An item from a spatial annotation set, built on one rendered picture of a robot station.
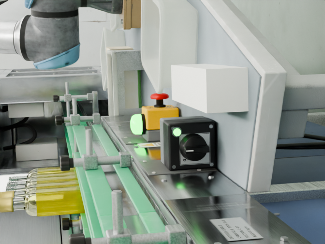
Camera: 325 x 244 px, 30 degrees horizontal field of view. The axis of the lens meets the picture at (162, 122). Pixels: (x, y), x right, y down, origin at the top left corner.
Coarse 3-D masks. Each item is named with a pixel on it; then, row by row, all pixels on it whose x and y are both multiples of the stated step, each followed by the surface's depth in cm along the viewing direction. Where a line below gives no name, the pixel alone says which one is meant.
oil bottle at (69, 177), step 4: (48, 176) 155; (52, 176) 155; (56, 176) 155; (60, 176) 155; (64, 176) 155; (68, 176) 155; (72, 176) 154; (76, 176) 154; (32, 180) 152; (36, 180) 151; (40, 180) 151; (44, 180) 151; (48, 180) 151; (52, 180) 151; (56, 180) 151; (60, 180) 151; (64, 180) 151; (68, 180) 152; (72, 180) 152; (28, 184) 151
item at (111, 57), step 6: (108, 54) 188; (114, 54) 174; (108, 60) 189; (114, 60) 173; (108, 66) 190; (114, 66) 174; (108, 72) 190; (114, 72) 174; (108, 78) 190; (114, 78) 174; (108, 84) 190; (114, 84) 174; (108, 90) 191; (114, 90) 175; (108, 96) 191; (114, 96) 175; (108, 102) 191; (114, 102) 175; (108, 108) 192; (114, 108) 175; (114, 114) 176
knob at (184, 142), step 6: (186, 138) 98; (192, 138) 98; (198, 138) 98; (180, 144) 99; (186, 144) 98; (192, 144) 98; (198, 144) 98; (204, 144) 98; (180, 150) 99; (186, 150) 96; (192, 150) 97; (198, 150) 97; (204, 150) 97; (186, 156) 98; (192, 156) 98; (198, 156) 98; (204, 156) 99
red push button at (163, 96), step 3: (153, 93) 131; (156, 93) 130; (162, 93) 130; (165, 93) 130; (150, 96) 130; (153, 96) 129; (156, 96) 129; (159, 96) 129; (162, 96) 129; (165, 96) 129; (168, 96) 130; (156, 99) 129; (159, 99) 130; (162, 99) 130; (156, 102) 130; (159, 102) 130; (162, 102) 130
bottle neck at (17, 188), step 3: (6, 186) 151; (9, 186) 151; (12, 186) 152; (15, 186) 152; (18, 186) 152; (21, 186) 152; (24, 186) 152; (6, 189) 150; (9, 189) 151; (12, 189) 151; (15, 189) 151; (18, 189) 151; (21, 189) 151; (24, 189) 151
